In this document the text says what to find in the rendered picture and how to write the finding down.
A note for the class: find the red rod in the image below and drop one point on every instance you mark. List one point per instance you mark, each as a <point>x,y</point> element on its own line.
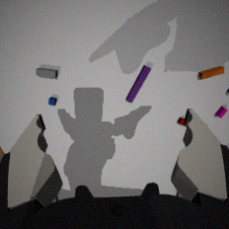
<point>181,121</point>

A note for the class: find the purple rod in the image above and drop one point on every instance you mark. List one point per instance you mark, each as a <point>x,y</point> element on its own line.
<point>138,83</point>

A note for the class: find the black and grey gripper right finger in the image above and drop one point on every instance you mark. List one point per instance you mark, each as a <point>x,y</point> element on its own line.
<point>201,173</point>

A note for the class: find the magenta rod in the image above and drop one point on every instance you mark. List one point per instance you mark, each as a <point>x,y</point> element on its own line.
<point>221,112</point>

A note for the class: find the orange rod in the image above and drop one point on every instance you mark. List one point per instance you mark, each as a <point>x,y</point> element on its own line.
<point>210,72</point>

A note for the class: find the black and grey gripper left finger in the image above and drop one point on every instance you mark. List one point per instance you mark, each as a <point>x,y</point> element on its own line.
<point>29,179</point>

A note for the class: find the grey rod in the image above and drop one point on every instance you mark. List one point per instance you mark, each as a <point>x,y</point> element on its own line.
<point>47,72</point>

